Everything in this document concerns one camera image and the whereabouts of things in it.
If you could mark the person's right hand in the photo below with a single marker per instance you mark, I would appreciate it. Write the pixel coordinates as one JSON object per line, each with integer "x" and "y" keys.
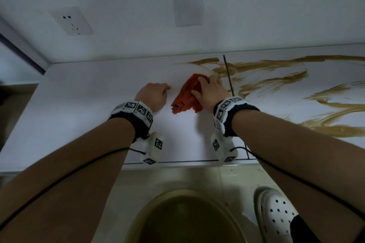
{"x": 211, "y": 92}

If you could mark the person's left hand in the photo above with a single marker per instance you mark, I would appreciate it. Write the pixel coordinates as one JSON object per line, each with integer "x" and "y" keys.
{"x": 154, "y": 96}

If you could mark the red cleaning cloth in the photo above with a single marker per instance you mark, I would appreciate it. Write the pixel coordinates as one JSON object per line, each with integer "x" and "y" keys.
{"x": 185, "y": 94}

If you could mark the white metal shelf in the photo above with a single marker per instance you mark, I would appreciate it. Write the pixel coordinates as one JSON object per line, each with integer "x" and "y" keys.
{"x": 85, "y": 94}

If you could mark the person's left forearm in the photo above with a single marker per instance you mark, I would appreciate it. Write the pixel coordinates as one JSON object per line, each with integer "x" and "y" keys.
{"x": 71, "y": 180}

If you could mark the person's right forearm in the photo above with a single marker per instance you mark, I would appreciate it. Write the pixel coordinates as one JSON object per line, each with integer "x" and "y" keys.
{"x": 299, "y": 160}

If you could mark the black right wristband with markers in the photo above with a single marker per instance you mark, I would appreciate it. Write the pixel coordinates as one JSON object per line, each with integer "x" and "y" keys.
{"x": 228, "y": 111}

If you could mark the black wristband with markers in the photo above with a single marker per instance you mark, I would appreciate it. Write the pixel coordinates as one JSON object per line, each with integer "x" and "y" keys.
{"x": 228, "y": 111}
{"x": 134, "y": 114}

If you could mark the black left wristband with markers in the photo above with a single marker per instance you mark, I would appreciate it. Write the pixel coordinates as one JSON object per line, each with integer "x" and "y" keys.
{"x": 134, "y": 114}

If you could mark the yellow plastic basin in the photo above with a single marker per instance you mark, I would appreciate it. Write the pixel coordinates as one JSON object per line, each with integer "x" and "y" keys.
{"x": 185, "y": 217}

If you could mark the white clog shoe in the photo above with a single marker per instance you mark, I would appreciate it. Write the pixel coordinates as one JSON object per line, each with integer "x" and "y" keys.
{"x": 275, "y": 214}

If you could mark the blank white wall plate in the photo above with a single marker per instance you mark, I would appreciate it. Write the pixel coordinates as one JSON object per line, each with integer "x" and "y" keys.
{"x": 188, "y": 10}

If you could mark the white wall socket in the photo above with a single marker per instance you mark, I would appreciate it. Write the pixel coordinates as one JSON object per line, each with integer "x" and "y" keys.
{"x": 72, "y": 20}

